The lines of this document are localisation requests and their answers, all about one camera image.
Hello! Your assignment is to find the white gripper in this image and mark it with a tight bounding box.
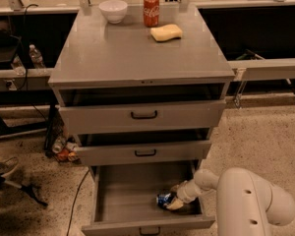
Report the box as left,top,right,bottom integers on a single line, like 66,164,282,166
163,180,202,210

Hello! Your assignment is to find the blue pepsi can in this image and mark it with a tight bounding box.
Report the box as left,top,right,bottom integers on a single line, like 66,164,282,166
156,192,175,209

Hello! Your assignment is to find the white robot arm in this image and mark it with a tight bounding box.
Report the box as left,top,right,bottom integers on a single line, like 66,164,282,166
157,168,295,236

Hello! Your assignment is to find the bottom grey drawer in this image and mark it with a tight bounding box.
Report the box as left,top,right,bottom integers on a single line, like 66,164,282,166
82,161,214,236

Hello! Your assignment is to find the grey drawer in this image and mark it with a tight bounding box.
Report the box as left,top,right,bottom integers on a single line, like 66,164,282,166
75,141,211,166
60,100,225,135
82,161,214,236

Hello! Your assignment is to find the middle grey drawer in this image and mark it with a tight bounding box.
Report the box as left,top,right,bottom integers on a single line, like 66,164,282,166
75,141,211,166

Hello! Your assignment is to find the top grey drawer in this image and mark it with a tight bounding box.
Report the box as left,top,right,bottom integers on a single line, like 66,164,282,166
60,100,225,135

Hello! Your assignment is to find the grey drawer cabinet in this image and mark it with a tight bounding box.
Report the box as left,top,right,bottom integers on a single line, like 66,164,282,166
48,4,236,236

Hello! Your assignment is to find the red coca-cola can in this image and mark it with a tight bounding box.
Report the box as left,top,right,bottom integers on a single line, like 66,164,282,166
143,0,159,28

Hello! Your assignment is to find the small items pile on floor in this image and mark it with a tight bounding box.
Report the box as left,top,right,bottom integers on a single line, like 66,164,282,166
51,136,80,163

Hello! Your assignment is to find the yellow sponge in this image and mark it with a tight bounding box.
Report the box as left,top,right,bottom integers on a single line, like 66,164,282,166
150,24,183,42

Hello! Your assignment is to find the black tripod stand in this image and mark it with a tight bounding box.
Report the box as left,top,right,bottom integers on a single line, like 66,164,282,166
0,175,47,207

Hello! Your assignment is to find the clear water bottle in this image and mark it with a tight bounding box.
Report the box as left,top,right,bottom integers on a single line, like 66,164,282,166
29,44,45,69

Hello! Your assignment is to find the white bowl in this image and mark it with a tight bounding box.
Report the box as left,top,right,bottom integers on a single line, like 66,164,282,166
98,0,128,24

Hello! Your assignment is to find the black floor cable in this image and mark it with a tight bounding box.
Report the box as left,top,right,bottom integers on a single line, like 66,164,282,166
66,169,90,236

